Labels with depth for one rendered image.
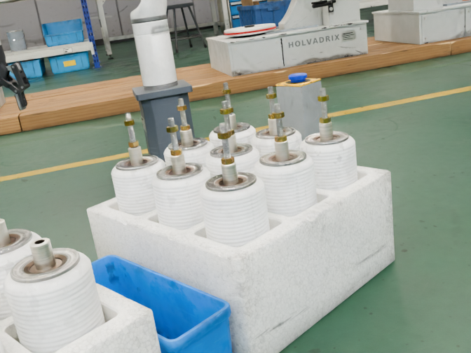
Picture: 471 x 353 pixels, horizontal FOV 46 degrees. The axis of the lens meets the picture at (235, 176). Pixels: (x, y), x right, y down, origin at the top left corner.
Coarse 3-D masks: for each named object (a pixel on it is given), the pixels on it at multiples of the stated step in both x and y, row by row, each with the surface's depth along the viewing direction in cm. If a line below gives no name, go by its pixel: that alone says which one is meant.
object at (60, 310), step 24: (24, 288) 58; (48, 288) 58; (72, 288) 60; (96, 288) 65; (24, 312) 59; (48, 312) 59; (72, 312) 60; (96, 312) 63; (24, 336) 60; (48, 336) 60; (72, 336) 61
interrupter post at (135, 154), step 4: (128, 148) 96; (132, 148) 96; (136, 148) 96; (140, 148) 96; (132, 152) 96; (136, 152) 96; (140, 152) 96; (132, 156) 96; (136, 156) 96; (140, 156) 96; (132, 160) 96; (136, 160) 96; (140, 160) 96; (132, 164) 96; (136, 164) 96; (140, 164) 97
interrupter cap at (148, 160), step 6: (144, 156) 100; (150, 156) 100; (156, 156) 99; (120, 162) 98; (126, 162) 98; (144, 162) 97; (150, 162) 96; (156, 162) 96; (120, 168) 95; (126, 168) 94; (132, 168) 94; (138, 168) 94
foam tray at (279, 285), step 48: (336, 192) 91; (384, 192) 97; (96, 240) 101; (144, 240) 89; (192, 240) 81; (288, 240) 80; (336, 240) 89; (384, 240) 100; (240, 288) 74; (288, 288) 81; (336, 288) 91; (240, 336) 78; (288, 336) 83
